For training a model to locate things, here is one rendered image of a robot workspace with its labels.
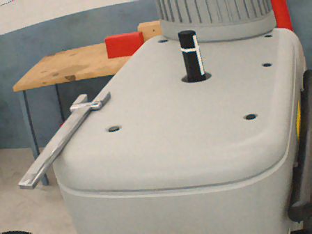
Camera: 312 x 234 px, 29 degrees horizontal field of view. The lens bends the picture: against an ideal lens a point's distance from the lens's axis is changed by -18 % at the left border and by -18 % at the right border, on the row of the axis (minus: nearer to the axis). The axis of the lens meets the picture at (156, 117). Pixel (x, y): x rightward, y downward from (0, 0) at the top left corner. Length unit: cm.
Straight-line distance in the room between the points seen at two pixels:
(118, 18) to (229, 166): 478
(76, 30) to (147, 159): 490
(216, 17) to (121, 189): 38
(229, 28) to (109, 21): 446
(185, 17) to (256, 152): 40
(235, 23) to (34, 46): 482
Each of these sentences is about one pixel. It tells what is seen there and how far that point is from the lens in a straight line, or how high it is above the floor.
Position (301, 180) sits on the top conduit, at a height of 181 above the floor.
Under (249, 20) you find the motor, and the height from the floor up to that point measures 192.
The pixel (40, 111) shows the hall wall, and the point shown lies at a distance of 593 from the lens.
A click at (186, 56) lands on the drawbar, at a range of 82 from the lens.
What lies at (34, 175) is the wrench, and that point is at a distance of 65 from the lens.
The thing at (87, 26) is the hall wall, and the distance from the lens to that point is 549.
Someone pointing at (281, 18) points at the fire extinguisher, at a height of 100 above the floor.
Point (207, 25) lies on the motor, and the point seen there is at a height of 192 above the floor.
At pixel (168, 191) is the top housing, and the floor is 186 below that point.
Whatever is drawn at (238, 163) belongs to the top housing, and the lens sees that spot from 63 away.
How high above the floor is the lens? 215
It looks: 20 degrees down
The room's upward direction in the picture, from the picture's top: 12 degrees counter-clockwise
